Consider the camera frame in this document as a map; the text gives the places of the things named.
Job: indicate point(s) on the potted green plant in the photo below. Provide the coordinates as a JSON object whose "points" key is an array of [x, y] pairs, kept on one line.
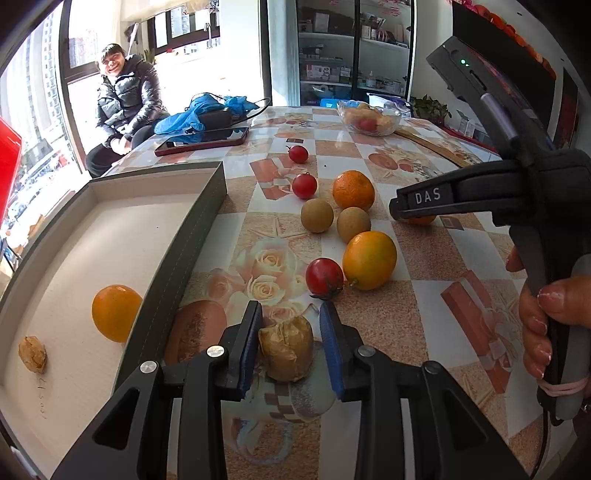
{"points": [[429, 108]]}

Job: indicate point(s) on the black pouch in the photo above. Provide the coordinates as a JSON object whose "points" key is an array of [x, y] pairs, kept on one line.
{"points": [[214, 118]]}

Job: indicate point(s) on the blue cloth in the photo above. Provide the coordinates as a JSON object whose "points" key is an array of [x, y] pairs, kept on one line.
{"points": [[178, 122]]}

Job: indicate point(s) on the grey tray with white inside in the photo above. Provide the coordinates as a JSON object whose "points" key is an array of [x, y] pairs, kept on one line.
{"points": [[69, 254]]}

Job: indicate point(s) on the brown walnut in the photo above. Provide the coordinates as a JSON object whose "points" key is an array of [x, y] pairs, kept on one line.
{"points": [[32, 354], [286, 348]]}

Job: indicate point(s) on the clear plastic bag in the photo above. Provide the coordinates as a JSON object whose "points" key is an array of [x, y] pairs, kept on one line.
{"points": [[397, 107]]}

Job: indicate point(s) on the red board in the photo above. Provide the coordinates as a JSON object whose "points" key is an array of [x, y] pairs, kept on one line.
{"points": [[8, 161]]}

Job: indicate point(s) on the floral checkered tablecloth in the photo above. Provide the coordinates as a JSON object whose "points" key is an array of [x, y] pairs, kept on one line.
{"points": [[429, 258]]}

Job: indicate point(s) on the white carton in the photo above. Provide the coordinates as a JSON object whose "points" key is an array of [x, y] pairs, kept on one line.
{"points": [[466, 123]]}

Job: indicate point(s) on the glass bowl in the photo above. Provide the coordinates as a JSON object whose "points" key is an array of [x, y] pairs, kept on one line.
{"points": [[391, 124]]}

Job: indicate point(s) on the person's right hand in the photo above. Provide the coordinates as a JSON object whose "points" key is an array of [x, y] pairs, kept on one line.
{"points": [[535, 332]]}

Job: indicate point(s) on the black wall television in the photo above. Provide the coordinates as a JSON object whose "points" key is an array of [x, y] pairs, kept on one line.
{"points": [[480, 32]]}

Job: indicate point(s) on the white low cabinet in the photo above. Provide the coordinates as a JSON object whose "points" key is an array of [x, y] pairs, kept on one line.
{"points": [[482, 138]]}

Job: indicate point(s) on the red paper garland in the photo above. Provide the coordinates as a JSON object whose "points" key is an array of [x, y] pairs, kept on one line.
{"points": [[510, 31]]}

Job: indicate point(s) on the smooth orange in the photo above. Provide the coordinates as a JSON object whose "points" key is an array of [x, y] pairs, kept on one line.
{"points": [[116, 314], [369, 261]]}

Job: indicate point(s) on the glass door cabinet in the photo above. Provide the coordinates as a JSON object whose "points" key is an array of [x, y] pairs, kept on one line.
{"points": [[323, 50]]}

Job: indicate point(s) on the phone in red case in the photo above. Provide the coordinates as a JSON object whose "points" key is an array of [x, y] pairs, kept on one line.
{"points": [[203, 141]]}

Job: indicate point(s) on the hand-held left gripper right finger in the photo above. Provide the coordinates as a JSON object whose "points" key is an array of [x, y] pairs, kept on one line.
{"points": [[328, 350]]}

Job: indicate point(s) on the bumpy tangerine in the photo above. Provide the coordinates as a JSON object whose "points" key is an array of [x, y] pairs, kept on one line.
{"points": [[421, 220], [353, 190]]}

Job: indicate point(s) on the tan longan fruit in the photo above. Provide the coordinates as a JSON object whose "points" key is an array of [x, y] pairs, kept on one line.
{"points": [[353, 225], [316, 215]]}

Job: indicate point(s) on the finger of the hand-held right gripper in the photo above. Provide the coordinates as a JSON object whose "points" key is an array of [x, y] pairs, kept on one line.
{"points": [[422, 198]]}

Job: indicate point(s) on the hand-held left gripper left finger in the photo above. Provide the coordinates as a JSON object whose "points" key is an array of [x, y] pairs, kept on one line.
{"points": [[252, 344]]}

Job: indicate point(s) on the black framed window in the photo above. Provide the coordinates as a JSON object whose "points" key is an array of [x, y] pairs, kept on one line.
{"points": [[41, 92]]}

